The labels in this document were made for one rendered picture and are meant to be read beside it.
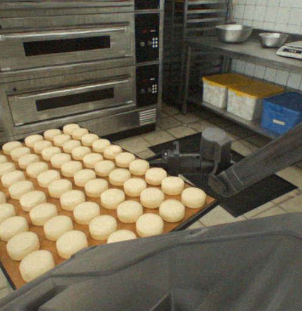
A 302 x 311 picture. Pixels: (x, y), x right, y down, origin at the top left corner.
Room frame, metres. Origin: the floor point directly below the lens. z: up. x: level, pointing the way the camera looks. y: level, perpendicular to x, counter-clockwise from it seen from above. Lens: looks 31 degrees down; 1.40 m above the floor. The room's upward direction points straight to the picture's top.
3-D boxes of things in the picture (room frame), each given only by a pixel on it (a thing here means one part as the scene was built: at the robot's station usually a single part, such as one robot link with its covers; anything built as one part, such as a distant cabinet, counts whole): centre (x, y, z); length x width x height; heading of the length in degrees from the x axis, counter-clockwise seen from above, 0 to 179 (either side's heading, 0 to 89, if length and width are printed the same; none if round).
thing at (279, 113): (2.54, -1.33, 0.36); 0.47 x 0.38 x 0.26; 123
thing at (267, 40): (2.98, -1.18, 0.93); 0.27 x 0.27 x 0.10
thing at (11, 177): (0.56, 0.32, 1.00); 0.05 x 0.05 x 0.02
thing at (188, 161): (0.64, -0.10, 1.00); 0.07 x 0.07 x 0.10; 87
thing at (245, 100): (2.93, -1.10, 0.36); 0.47 x 0.38 x 0.26; 121
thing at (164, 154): (0.64, -0.02, 0.99); 0.09 x 0.07 x 0.07; 87
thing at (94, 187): (0.52, 0.12, 1.01); 0.05 x 0.05 x 0.02
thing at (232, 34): (3.26, -0.88, 0.95); 0.39 x 0.39 x 0.14
